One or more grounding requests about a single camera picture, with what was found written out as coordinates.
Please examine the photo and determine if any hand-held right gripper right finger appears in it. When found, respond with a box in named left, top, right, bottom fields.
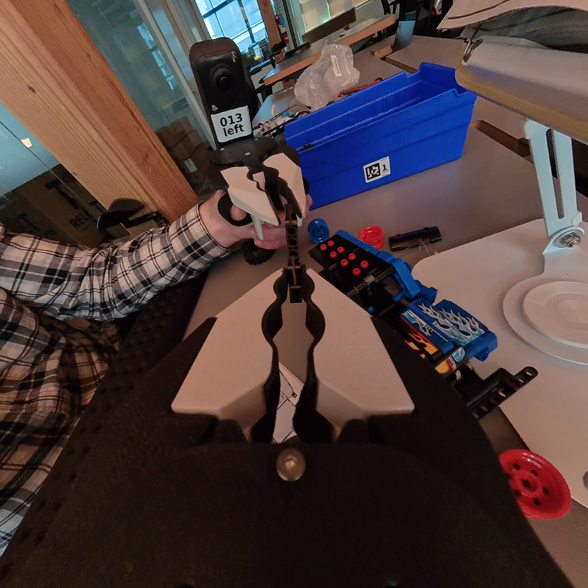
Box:
left=296, top=269, right=417, bottom=438

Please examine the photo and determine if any clear plastic bag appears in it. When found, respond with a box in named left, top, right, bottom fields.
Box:
left=293, top=40, right=361, bottom=112

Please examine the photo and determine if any blue storage bin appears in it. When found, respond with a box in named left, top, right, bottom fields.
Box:
left=284, top=62, right=478, bottom=210

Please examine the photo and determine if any cardboard box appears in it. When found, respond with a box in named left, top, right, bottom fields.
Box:
left=0, top=168, right=111, bottom=249

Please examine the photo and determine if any black cylinder part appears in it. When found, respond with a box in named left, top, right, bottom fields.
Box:
left=388, top=225, right=443, bottom=251

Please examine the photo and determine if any instruction booklet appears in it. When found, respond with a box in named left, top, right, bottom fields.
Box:
left=436, top=0, right=588, bottom=33

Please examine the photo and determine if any sticker sheet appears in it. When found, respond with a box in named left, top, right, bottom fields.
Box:
left=272, top=362, right=305, bottom=444

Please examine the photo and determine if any black brick beam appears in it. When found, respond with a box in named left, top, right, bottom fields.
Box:
left=283, top=203, right=305, bottom=304

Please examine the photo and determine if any white book stand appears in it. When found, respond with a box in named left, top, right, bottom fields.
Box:
left=410, top=0, right=588, bottom=501

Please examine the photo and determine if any person's left hand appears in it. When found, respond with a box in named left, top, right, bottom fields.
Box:
left=200, top=192, right=288, bottom=252

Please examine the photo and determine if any stack of cardboard boxes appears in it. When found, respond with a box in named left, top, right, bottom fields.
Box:
left=155, top=116, right=217, bottom=187

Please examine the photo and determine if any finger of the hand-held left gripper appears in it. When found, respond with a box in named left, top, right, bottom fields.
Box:
left=220, top=166, right=282, bottom=226
left=265, top=153, right=308, bottom=227

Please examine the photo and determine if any black chair armrest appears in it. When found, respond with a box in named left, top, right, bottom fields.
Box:
left=96, top=198, right=162, bottom=233

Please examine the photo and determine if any person's left forearm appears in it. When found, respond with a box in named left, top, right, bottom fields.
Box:
left=0, top=203, right=229, bottom=322

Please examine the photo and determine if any person's plaid shirt torso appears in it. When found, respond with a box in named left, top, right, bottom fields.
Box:
left=0, top=289, right=122, bottom=552

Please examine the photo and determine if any blue black toy brick truck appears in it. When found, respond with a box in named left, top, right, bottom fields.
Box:
left=307, top=230, right=539, bottom=420

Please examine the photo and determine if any black rubber tire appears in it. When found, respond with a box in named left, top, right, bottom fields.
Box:
left=241, top=239, right=277, bottom=267

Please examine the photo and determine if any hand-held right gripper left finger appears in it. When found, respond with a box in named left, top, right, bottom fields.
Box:
left=170, top=269, right=296, bottom=443

